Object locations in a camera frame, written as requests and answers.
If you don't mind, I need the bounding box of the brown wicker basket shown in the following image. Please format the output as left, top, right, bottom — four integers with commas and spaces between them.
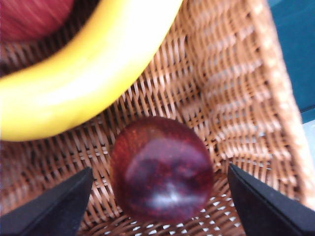
0, 0, 315, 236

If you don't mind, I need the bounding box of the red apple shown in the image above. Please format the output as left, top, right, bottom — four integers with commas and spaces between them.
0, 0, 74, 41

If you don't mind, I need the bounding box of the dark red plum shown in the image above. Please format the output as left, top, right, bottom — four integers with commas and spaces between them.
110, 117, 214, 223

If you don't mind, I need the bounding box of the yellow banana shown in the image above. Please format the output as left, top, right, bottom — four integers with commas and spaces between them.
0, 0, 184, 142

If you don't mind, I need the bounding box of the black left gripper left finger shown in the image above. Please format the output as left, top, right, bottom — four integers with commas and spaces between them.
0, 166, 94, 236

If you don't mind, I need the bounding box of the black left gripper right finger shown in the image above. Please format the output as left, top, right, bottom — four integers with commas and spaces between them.
227, 164, 315, 236

